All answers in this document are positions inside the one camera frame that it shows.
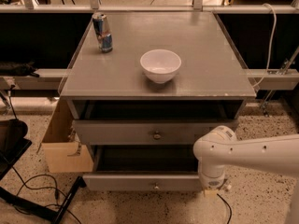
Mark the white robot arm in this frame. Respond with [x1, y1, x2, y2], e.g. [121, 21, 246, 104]
[193, 126, 299, 189]

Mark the grey drawer cabinet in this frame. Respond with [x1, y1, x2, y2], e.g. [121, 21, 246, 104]
[59, 10, 257, 173]

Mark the white hanging cable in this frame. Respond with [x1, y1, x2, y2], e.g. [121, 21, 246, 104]
[251, 3, 278, 89]

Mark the metal frame railing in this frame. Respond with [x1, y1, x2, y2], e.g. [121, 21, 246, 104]
[0, 0, 299, 91]

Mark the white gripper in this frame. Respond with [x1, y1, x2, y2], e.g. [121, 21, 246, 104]
[198, 169, 225, 198]

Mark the grey drawer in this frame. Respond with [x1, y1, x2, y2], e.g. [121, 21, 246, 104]
[83, 145, 201, 191]
[73, 120, 238, 145]

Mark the blue silver drink can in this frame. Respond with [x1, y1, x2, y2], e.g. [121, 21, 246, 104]
[92, 12, 113, 53]

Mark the white bowl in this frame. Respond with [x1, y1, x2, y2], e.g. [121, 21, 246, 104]
[140, 49, 181, 84]

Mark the black chair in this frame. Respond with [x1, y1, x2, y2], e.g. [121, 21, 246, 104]
[0, 119, 32, 180]

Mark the cardboard box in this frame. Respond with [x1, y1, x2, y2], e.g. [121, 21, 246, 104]
[41, 100, 93, 173]

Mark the black floor cable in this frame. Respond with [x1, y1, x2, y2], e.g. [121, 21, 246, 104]
[216, 192, 234, 224]

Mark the grey top drawer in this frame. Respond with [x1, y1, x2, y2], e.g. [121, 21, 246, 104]
[73, 120, 238, 145]

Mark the black stand base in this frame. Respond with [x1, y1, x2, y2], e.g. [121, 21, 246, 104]
[0, 175, 89, 224]

